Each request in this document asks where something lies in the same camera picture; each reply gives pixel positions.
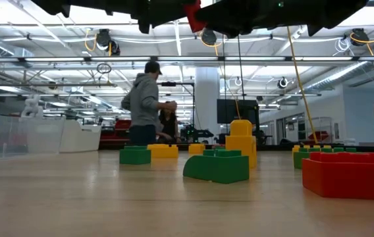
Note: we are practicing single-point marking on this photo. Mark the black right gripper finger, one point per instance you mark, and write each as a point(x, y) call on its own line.
point(226, 16)

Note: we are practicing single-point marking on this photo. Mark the small red block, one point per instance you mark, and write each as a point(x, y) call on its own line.
point(194, 18)

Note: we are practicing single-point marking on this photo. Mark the yellow rectangular block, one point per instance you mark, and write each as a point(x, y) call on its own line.
point(165, 152)

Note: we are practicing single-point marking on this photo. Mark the tall yellow block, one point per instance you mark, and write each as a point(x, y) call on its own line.
point(241, 141)

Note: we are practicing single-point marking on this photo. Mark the person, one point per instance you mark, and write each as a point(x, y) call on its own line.
point(144, 98)
point(169, 126)

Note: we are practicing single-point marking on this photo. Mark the black monitor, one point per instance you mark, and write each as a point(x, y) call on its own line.
point(229, 112)

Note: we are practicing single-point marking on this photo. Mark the green rectangular block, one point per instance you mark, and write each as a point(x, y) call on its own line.
point(135, 157)

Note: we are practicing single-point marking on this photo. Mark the green block with curved side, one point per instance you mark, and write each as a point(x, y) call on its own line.
point(220, 169)

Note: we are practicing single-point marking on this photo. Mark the black metal table frame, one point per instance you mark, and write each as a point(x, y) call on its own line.
point(274, 148)

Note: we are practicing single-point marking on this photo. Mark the black camera rig frame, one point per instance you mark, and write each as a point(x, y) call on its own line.
point(169, 84)

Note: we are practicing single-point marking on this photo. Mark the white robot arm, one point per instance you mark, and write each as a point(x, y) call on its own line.
point(32, 105)

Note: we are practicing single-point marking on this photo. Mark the red cart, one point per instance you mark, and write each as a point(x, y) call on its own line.
point(318, 135)

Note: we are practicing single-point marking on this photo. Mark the red cabinet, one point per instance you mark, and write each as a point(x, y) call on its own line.
point(121, 125)

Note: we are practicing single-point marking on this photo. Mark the long yellow block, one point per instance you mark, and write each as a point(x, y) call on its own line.
point(295, 149)
point(196, 149)

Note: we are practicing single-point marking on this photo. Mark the white column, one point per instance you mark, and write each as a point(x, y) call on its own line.
point(206, 98)

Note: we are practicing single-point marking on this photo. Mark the long green block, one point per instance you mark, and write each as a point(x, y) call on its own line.
point(300, 159)

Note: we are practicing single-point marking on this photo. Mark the white plastic bin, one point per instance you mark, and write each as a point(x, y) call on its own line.
point(81, 136)

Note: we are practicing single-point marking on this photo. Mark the long ceiling light bar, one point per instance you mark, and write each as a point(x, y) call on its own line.
point(55, 59)

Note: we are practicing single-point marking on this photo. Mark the black background robot station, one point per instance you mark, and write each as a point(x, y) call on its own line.
point(195, 133)

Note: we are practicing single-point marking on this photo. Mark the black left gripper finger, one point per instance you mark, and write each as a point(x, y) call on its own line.
point(160, 13)

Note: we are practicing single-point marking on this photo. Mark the long red block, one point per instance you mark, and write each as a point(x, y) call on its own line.
point(348, 177)

